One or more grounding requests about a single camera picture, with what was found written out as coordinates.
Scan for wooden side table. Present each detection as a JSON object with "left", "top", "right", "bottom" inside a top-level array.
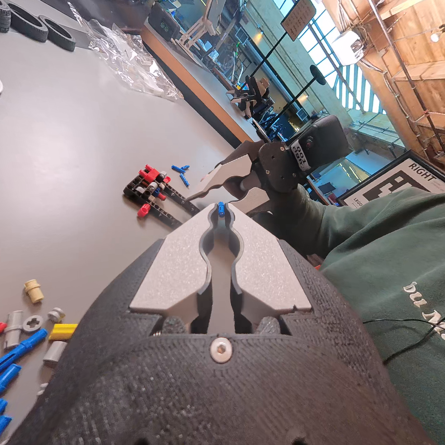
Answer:
[{"left": 141, "top": 19, "right": 256, "bottom": 146}]

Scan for white ceiling box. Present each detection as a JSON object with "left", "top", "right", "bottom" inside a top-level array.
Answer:
[{"left": 332, "top": 29, "right": 366, "bottom": 67}]

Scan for black framed marker sign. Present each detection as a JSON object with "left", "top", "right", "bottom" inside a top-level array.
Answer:
[{"left": 339, "top": 149, "right": 445, "bottom": 209}]

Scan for pile of small lego pieces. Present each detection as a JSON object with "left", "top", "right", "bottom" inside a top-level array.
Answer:
[{"left": 0, "top": 278, "right": 79, "bottom": 439}]

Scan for white frame stand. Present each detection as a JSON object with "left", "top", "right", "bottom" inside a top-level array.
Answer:
[{"left": 172, "top": 0, "right": 226, "bottom": 53}]

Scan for black device green lights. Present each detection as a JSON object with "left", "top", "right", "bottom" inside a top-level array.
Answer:
[{"left": 149, "top": 2, "right": 182, "bottom": 35}]

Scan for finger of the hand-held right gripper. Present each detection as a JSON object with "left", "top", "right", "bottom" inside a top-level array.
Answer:
[
  {"left": 229, "top": 187, "right": 273, "bottom": 215},
  {"left": 185, "top": 155, "right": 254, "bottom": 203}
]

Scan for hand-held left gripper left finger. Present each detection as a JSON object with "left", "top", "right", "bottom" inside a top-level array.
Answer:
[{"left": 129, "top": 203, "right": 218, "bottom": 327}]

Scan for person's right forearm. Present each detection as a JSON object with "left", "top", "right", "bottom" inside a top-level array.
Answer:
[{"left": 255, "top": 184, "right": 352, "bottom": 259}]

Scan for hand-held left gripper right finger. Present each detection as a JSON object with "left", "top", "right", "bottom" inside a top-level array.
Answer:
[{"left": 224, "top": 203, "right": 312, "bottom": 327}]

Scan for clear plastic bag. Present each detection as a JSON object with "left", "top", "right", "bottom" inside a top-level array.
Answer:
[{"left": 68, "top": 0, "right": 185, "bottom": 102}]

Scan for black lego frame assembly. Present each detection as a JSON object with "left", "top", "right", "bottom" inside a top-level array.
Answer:
[{"left": 123, "top": 164, "right": 200, "bottom": 230}]

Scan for black office chair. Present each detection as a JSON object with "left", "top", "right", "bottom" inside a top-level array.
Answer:
[{"left": 229, "top": 75, "right": 279, "bottom": 120}]

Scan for perforated board sign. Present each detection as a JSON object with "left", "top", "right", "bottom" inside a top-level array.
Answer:
[{"left": 280, "top": 0, "right": 318, "bottom": 42}]

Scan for black wired earphones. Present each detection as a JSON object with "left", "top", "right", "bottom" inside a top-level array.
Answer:
[{"left": 362, "top": 318, "right": 445, "bottom": 366}]

